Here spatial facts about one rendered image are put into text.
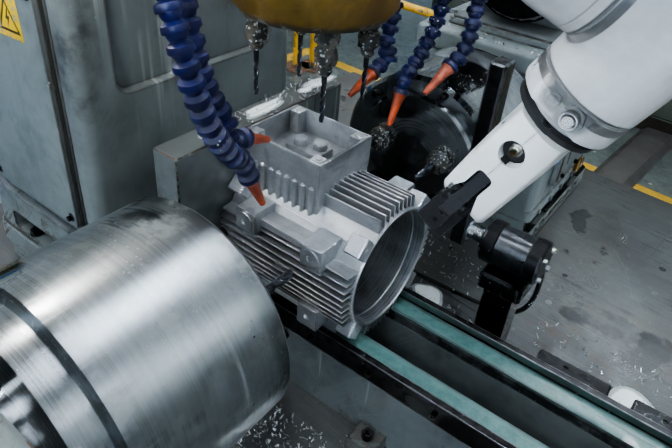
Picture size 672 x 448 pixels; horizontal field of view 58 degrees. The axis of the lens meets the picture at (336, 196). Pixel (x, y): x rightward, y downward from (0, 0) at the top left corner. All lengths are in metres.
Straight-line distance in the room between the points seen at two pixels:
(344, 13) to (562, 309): 0.68
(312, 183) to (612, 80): 0.36
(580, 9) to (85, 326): 0.39
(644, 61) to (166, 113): 0.57
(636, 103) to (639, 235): 0.91
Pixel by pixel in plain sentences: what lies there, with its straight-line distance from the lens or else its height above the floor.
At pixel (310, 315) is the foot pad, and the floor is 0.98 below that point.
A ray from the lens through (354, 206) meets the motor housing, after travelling 0.69.
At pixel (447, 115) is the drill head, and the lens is 0.86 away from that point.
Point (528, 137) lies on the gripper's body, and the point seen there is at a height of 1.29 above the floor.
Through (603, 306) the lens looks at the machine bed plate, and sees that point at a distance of 1.13.
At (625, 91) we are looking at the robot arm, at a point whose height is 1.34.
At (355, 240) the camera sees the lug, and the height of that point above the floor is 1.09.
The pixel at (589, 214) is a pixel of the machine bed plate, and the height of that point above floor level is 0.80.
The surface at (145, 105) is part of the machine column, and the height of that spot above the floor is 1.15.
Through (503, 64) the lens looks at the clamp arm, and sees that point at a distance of 0.71.
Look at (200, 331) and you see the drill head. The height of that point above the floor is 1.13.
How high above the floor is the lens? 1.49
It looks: 34 degrees down
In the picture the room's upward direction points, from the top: 5 degrees clockwise
